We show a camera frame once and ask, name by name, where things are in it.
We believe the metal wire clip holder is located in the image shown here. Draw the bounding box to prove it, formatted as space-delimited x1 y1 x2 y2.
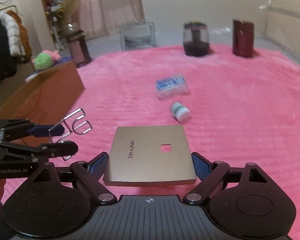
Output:
48 108 93 161

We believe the gold TP-LINK panel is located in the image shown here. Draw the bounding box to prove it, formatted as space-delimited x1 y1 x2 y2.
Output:
103 125 197 186

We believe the brown cardboard box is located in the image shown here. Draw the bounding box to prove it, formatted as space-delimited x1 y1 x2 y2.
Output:
0 60 86 147

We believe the green capped white bottle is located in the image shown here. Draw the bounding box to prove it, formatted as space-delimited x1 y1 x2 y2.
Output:
170 101 191 123

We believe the pink fluffy blanket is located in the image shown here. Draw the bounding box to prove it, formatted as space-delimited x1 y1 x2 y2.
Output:
1 43 300 239

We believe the green pink plush toy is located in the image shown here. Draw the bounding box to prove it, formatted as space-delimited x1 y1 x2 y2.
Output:
32 50 61 71

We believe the white blue book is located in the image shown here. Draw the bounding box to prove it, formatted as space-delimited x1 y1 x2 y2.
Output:
25 55 72 83

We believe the brown jacket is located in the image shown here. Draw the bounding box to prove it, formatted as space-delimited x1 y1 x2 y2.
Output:
7 10 32 63

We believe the blue clear plastic box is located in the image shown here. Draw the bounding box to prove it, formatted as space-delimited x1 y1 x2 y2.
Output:
155 74 190 99

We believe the white puffer jacket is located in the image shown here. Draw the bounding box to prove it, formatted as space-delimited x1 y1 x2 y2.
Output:
0 12 25 57

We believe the metal clothes rack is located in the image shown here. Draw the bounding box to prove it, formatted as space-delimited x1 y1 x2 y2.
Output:
0 4 23 16

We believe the wooden bookshelf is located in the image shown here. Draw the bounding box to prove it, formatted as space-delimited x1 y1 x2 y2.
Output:
42 0 76 51

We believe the dark glass jar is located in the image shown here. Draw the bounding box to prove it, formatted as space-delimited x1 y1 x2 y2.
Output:
183 21 210 57

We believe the beige fan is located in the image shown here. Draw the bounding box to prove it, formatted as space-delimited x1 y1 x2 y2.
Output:
64 0 79 21

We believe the dark red cylindrical container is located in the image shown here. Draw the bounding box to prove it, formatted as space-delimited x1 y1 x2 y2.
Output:
232 19 254 58

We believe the framed picture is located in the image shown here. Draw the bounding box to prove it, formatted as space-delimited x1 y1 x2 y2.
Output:
120 22 157 51

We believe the pink curtain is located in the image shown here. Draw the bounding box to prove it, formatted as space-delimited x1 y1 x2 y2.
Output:
73 0 145 39

